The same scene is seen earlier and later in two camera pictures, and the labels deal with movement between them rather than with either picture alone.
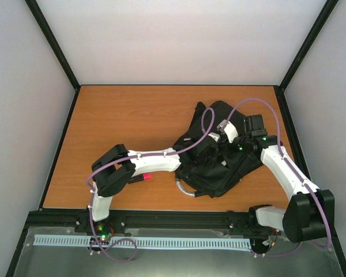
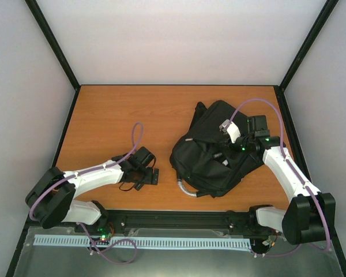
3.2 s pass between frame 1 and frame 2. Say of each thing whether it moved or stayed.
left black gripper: moved
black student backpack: stayed
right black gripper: stayed
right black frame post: stayed
